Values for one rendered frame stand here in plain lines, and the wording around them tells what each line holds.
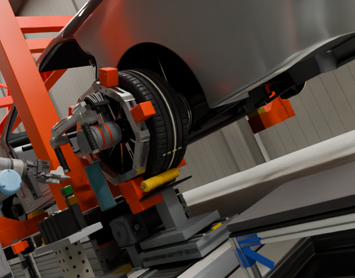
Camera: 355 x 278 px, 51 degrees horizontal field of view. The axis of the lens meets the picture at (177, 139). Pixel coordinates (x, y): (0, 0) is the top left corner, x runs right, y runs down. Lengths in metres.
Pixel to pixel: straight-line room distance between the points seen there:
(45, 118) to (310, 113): 4.30
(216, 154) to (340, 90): 2.55
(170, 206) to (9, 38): 1.43
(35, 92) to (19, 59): 0.22
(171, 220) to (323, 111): 4.05
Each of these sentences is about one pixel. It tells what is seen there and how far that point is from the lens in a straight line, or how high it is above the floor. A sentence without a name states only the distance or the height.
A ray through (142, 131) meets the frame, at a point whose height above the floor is 0.77.
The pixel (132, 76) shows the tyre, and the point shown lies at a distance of 2.01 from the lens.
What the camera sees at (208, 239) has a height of 0.14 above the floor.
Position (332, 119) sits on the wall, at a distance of 5.78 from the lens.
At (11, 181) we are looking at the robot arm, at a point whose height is 0.73.
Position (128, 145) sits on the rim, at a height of 0.76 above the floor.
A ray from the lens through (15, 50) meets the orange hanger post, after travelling 2.55.
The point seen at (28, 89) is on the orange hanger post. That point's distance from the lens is 2.44.
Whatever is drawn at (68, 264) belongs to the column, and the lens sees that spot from 1.91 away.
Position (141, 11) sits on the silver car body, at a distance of 2.24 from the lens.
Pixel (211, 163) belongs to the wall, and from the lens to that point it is 7.13.
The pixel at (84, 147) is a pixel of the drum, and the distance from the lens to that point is 1.99.
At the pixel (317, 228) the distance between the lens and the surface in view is 0.89.
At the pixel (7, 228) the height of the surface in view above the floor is 0.68.
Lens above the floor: 0.53
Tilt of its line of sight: 4 degrees up
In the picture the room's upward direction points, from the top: 24 degrees counter-clockwise
